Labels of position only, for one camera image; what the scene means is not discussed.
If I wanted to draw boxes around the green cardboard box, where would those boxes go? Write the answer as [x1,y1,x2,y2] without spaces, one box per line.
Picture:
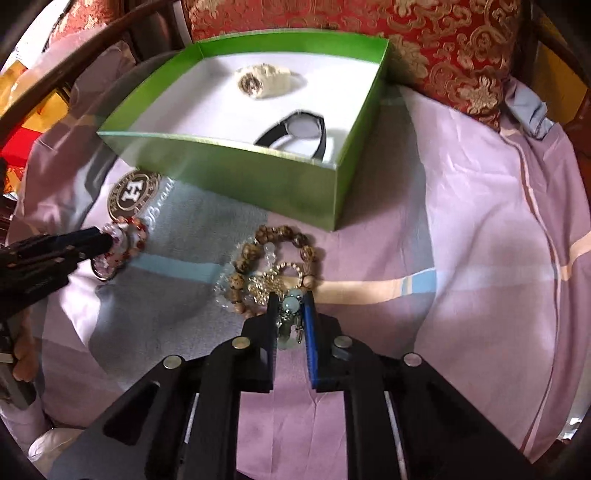
[96,33,393,232]

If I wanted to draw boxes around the person's left hand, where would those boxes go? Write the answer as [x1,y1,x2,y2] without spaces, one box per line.
[13,318,40,384]

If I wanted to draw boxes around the white wristwatch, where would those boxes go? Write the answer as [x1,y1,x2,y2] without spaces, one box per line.
[234,62,296,100]

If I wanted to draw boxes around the yellow bag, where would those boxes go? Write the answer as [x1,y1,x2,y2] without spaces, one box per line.
[0,60,63,127]

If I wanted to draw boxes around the grey blue cloth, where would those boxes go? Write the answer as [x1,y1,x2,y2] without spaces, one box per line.
[503,76,561,139]

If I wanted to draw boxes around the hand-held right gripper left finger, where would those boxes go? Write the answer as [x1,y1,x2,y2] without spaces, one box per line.
[48,293,281,480]

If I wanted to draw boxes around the clear crystal bead bracelet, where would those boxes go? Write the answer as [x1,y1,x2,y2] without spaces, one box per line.
[215,244,278,315]

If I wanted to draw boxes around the white cloth bundle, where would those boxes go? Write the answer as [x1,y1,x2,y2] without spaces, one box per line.
[28,428,85,472]

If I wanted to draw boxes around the gold chain ornament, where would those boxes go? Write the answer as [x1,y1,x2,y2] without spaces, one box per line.
[247,262,308,306]

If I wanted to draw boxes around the small red gold patterned cushion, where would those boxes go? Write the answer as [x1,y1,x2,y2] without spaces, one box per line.
[51,0,134,47]

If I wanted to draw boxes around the dark wooden chair armrest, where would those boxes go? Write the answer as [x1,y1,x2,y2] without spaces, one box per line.
[0,0,185,134]
[522,0,591,148]

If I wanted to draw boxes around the large red gold patterned cushion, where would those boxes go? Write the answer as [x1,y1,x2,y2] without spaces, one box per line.
[182,0,525,132]

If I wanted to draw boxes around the black wristwatch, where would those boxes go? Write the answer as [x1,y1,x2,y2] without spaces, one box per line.
[254,110,335,162]

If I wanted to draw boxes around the brown wooden bead bracelet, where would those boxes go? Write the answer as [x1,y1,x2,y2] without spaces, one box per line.
[229,224,326,319]

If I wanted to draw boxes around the red and pink bead bracelet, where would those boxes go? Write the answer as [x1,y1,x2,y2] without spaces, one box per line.
[92,220,149,271]

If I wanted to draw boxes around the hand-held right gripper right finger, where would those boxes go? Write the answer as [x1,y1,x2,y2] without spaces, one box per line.
[302,292,541,480]

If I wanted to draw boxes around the red box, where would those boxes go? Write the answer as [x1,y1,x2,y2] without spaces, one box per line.
[0,124,49,168]

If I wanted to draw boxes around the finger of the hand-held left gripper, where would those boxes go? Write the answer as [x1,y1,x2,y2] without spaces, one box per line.
[9,226,112,254]
[0,249,95,289]

